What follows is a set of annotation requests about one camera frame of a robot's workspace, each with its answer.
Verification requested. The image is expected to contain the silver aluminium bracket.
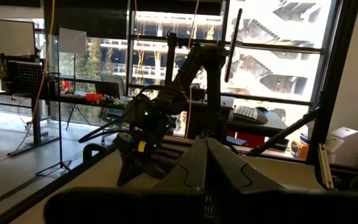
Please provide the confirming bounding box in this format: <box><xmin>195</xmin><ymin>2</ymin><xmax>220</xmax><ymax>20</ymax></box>
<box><xmin>318</xmin><ymin>142</ymin><xmax>336</xmax><ymax>191</ymax></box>

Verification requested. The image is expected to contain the long black desk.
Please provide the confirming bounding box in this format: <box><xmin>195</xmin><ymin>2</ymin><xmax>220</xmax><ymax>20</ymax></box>
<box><xmin>0</xmin><ymin>70</ymin><xmax>127</xmax><ymax>156</ymax></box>

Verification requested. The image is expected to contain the white board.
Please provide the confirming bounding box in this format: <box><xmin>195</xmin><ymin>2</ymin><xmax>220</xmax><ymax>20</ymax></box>
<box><xmin>0</xmin><ymin>17</ymin><xmax>37</xmax><ymax>74</ymax></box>

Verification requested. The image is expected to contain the grey table mat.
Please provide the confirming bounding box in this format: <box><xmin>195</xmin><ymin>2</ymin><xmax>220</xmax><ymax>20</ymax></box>
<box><xmin>11</xmin><ymin>148</ymin><xmax>326</xmax><ymax>224</ymax></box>

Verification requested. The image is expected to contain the computer keyboard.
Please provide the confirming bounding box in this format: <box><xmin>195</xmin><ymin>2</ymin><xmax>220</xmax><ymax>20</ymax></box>
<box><xmin>232</xmin><ymin>105</ymin><xmax>269</xmax><ymax>126</ymax></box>

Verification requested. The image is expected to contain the red box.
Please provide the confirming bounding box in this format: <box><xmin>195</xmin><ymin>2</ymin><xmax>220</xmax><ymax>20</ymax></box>
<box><xmin>235</xmin><ymin>132</ymin><xmax>266</xmax><ymax>149</ymax></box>

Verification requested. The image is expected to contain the dark laptop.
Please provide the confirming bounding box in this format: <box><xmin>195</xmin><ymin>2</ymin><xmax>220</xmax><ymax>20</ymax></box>
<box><xmin>94</xmin><ymin>74</ymin><xmax>127</xmax><ymax>100</ymax></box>

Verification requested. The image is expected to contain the office desk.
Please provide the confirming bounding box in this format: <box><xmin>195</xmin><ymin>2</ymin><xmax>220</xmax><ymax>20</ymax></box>
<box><xmin>186</xmin><ymin>93</ymin><xmax>289</xmax><ymax>147</ymax></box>

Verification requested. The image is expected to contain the white panel on stand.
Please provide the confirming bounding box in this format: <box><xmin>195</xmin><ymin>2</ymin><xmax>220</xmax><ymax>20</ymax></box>
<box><xmin>58</xmin><ymin>27</ymin><xmax>88</xmax><ymax>56</ymax></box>

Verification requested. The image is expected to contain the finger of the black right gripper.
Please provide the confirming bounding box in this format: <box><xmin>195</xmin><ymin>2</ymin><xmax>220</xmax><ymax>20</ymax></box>
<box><xmin>117</xmin><ymin>154</ymin><xmax>142</xmax><ymax>187</ymax></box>
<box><xmin>140</xmin><ymin>161</ymin><xmax>168</xmax><ymax>180</ymax></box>

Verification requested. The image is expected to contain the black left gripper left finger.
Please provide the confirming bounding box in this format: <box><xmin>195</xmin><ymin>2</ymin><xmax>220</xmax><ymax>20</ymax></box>
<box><xmin>44</xmin><ymin>138</ymin><xmax>208</xmax><ymax>224</ymax></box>

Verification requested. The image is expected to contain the black monitor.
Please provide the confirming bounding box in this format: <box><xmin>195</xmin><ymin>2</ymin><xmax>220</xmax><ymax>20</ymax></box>
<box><xmin>223</xmin><ymin>7</ymin><xmax>244</xmax><ymax>83</ymax></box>

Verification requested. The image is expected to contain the black tripod stand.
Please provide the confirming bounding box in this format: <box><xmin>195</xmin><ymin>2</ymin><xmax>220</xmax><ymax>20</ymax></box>
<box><xmin>35</xmin><ymin>23</ymin><xmax>73</xmax><ymax>177</ymax></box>

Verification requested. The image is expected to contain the small orange object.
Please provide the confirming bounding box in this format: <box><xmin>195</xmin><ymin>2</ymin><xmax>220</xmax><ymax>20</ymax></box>
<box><xmin>84</xmin><ymin>92</ymin><xmax>104</xmax><ymax>104</ymax></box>

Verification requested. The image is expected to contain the white plastic bin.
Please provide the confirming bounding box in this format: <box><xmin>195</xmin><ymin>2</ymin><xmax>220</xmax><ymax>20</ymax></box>
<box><xmin>326</xmin><ymin>126</ymin><xmax>358</xmax><ymax>166</ymax></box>

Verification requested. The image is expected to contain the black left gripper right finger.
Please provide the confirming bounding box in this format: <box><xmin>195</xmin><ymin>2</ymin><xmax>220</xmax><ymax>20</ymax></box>
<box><xmin>206</xmin><ymin>138</ymin><xmax>358</xmax><ymax>224</ymax></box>

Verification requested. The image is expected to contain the black pegboard rack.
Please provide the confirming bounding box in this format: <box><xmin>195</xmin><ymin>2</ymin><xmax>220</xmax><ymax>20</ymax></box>
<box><xmin>0</xmin><ymin>52</ymin><xmax>45</xmax><ymax>94</ymax></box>

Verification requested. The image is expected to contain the yellow hanging cable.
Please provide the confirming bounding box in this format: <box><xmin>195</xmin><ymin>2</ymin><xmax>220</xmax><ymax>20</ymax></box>
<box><xmin>183</xmin><ymin>0</ymin><xmax>201</xmax><ymax>139</ymax></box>
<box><xmin>0</xmin><ymin>0</ymin><xmax>57</xmax><ymax>169</ymax></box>

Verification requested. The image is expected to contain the black slotted plastic basket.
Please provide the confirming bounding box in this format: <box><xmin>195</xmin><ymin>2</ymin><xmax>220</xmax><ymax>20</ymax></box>
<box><xmin>149</xmin><ymin>146</ymin><xmax>185</xmax><ymax>166</ymax></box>

